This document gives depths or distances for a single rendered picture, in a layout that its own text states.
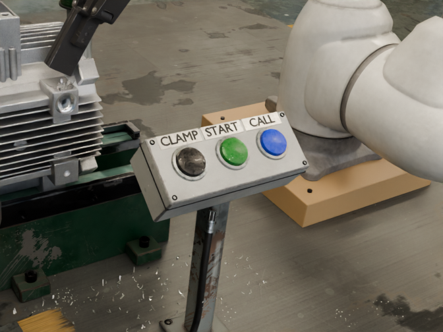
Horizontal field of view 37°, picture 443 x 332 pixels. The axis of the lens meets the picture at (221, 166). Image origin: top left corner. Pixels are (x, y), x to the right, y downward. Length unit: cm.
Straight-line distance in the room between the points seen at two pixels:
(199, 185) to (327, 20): 45
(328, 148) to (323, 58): 16
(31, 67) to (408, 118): 49
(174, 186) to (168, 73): 90
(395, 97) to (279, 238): 27
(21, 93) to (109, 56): 82
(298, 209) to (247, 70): 60
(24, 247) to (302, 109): 48
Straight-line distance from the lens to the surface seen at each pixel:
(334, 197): 104
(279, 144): 67
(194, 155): 62
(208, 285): 76
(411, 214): 113
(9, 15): 74
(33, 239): 85
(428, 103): 90
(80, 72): 76
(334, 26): 100
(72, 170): 78
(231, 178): 64
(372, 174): 111
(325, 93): 100
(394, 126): 92
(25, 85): 76
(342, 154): 110
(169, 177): 61
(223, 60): 160
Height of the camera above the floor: 138
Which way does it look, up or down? 31 degrees down
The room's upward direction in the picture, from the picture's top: 7 degrees clockwise
